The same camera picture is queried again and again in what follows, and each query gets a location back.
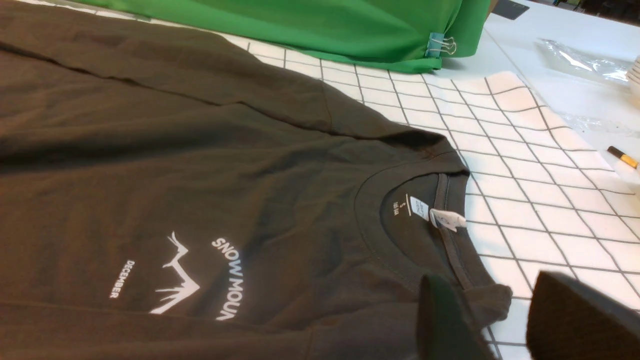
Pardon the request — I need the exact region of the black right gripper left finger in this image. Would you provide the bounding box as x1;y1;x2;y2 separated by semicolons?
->
416;275;495;360

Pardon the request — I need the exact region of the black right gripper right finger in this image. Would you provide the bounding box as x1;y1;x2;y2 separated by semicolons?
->
526;271;640;360

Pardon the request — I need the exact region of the gray long-sleeved shirt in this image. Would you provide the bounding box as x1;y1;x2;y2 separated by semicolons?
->
0;0;512;360

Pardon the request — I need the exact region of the white grid-pattern mat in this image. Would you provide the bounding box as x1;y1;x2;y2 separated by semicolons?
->
221;34;639;360

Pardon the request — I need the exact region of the black and gold pen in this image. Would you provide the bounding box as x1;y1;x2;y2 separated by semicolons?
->
606;146;639;169

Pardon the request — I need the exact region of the clear plastic bag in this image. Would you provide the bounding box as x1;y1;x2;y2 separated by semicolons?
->
534;38;633;85

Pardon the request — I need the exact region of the green backdrop cloth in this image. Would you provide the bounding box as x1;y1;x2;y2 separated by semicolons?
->
87;0;493;75

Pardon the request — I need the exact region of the dark flat pad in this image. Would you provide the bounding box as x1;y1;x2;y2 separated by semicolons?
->
491;0;530;21

